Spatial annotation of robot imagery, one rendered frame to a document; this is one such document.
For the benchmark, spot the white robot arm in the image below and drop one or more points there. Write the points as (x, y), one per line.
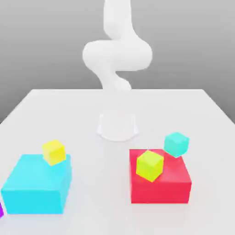
(117, 55)

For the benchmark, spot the small lime cube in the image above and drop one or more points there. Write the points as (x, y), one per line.
(149, 166)

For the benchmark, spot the small turquoise cube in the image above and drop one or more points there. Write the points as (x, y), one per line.
(176, 144)

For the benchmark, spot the small yellow cube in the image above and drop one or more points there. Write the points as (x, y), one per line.
(53, 152)

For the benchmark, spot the small purple cube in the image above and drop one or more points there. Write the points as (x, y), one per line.
(1, 211)

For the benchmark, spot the large red box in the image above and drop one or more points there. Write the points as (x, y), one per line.
(165, 189)

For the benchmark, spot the large cyan box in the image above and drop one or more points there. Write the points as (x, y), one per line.
(34, 185)

